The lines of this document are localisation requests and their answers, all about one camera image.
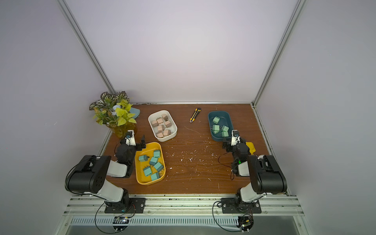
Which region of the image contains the yellow toy shovel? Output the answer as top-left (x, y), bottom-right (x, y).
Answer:
top-left (246, 142), bottom-right (256, 155)

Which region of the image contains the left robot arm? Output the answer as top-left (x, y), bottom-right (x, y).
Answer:
top-left (65, 132), bottom-right (146, 210)

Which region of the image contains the green plug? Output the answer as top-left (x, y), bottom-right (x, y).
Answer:
top-left (212, 117), bottom-right (220, 124)
top-left (221, 131), bottom-right (229, 138)
top-left (211, 124), bottom-right (220, 134)
top-left (221, 125), bottom-right (229, 132)

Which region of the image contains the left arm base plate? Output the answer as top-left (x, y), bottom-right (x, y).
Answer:
top-left (104, 197), bottom-right (146, 214)

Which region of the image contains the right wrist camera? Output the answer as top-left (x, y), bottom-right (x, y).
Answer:
top-left (231, 130), bottom-right (240, 146)

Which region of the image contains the white storage box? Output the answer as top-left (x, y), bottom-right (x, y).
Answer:
top-left (148, 110), bottom-right (178, 142)

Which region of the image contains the yellow storage box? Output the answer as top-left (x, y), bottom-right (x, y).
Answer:
top-left (135, 142), bottom-right (166, 185)

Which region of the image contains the green plug top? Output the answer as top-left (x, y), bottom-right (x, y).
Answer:
top-left (221, 131), bottom-right (229, 138)

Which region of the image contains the potted green plant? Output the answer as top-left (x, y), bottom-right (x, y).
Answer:
top-left (89, 91), bottom-right (137, 139)

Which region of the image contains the light teal plug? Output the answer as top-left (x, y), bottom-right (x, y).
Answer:
top-left (138, 155), bottom-right (149, 162)

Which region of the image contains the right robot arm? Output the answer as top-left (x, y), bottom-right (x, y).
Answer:
top-left (222, 138), bottom-right (287, 205)

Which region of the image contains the teal plug bottom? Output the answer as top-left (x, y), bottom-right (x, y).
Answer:
top-left (154, 162), bottom-right (165, 172)

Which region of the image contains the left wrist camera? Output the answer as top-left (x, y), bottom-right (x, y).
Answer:
top-left (125, 130), bottom-right (136, 146)

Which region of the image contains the yellow black utility knife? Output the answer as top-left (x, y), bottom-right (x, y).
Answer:
top-left (190, 108), bottom-right (201, 123)

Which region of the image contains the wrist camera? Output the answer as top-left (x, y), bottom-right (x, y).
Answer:
top-left (125, 130), bottom-right (136, 146)
top-left (231, 130), bottom-right (240, 146)

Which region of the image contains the teal storage box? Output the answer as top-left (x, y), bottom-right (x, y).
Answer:
top-left (208, 111), bottom-right (234, 142)

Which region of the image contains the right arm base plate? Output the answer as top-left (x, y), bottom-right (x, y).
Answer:
top-left (218, 198), bottom-right (261, 214)

